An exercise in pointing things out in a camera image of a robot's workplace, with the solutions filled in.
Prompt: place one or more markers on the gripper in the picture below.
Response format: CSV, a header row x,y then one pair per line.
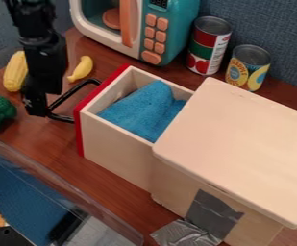
x,y
45,64

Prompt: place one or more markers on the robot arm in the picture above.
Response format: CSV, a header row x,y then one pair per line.
x,y
30,16

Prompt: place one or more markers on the drawer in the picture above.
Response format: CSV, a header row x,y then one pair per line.
x,y
112,150

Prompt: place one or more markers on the yellow toy corn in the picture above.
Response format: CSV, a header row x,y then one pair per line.
x,y
14,72

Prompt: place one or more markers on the yellow toy banana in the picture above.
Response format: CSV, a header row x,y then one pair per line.
x,y
83,68

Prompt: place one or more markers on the blue cloth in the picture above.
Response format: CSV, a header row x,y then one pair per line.
x,y
144,110

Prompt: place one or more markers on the toy microwave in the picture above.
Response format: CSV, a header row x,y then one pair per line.
x,y
172,29

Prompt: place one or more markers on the red and green can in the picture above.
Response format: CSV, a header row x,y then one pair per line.
x,y
208,46

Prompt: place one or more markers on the grey tape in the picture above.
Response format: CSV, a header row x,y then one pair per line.
x,y
200,221

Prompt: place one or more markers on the cabinet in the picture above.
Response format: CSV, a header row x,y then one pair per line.
x,y
240,144

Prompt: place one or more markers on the yellow and blue can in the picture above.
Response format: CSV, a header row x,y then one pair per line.
x,y
247,68

